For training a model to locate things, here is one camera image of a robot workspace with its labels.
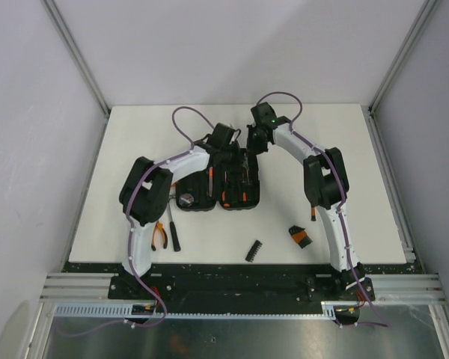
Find black plastic tool case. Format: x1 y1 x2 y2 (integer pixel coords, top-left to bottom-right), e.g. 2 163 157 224
174 148 260 212

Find small precision screwdriver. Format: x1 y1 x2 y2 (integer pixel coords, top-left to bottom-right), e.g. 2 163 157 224
311 205 317 222

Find orange handled pliers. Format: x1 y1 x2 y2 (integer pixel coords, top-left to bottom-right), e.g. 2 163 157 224
151 221 168 251

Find claw hammer black handle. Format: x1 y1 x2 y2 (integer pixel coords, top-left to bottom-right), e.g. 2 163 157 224
167 203 181 252

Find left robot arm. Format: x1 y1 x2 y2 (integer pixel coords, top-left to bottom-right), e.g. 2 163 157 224
119 123 239 299

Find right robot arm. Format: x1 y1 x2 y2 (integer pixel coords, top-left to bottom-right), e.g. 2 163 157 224
247 102 371 301

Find utility knife in case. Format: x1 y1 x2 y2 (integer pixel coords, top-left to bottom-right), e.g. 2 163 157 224
208 167 214 198

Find orange screwdriver in case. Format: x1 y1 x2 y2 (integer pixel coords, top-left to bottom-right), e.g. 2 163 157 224
222 188 232 208

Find tape measure in case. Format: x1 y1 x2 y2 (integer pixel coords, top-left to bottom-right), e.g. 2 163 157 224
178 193 195 207

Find black bit holder strip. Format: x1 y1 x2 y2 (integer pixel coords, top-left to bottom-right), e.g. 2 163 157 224
245 240 263 263

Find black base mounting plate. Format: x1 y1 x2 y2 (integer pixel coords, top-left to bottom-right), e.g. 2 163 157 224
61 261 416 315

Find grey slotted cable duct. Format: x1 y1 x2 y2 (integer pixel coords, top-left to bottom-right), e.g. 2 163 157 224
55 301 336 320

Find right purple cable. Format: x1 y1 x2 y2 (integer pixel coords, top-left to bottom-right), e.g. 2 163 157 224
254 91 390 328

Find right aluminium frame post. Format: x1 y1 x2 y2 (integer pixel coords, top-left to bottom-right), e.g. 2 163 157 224
368 0 442 114

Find aluminium frame post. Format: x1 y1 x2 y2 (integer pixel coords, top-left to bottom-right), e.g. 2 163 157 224
368 0 442 114
40 0 112 115

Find left aluminium frame post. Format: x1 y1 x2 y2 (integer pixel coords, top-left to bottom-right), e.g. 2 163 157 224
40 0 112 115

